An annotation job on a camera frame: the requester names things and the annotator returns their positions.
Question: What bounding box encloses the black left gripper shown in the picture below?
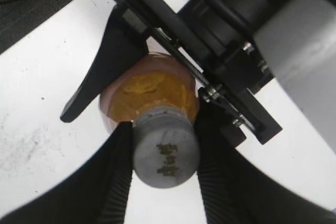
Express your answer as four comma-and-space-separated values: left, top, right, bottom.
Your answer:
116, 0, 282, 148

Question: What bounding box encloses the peach oolong tea bottle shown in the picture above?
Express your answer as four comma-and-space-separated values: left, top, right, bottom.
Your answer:
99, 52, 199, 133

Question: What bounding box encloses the white bottle cap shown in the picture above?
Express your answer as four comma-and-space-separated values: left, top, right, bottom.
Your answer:
133, 106, 200, 188

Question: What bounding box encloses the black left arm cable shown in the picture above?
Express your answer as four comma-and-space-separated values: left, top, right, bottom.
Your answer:
187, 0, 258, 41

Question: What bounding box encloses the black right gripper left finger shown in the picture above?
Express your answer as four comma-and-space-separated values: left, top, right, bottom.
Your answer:
1, 122, 133, 223

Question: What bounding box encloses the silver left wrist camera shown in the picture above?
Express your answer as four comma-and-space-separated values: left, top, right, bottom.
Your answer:
253, 0, 335, 151

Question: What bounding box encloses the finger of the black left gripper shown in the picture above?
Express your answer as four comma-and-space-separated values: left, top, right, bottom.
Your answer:
60, 5, 149, 122

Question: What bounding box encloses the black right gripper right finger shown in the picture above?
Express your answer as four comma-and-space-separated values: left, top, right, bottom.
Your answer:
193, 89, 336, 224

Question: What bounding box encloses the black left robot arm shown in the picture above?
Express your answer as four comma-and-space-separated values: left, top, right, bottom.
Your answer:
60, 0, 288, 146

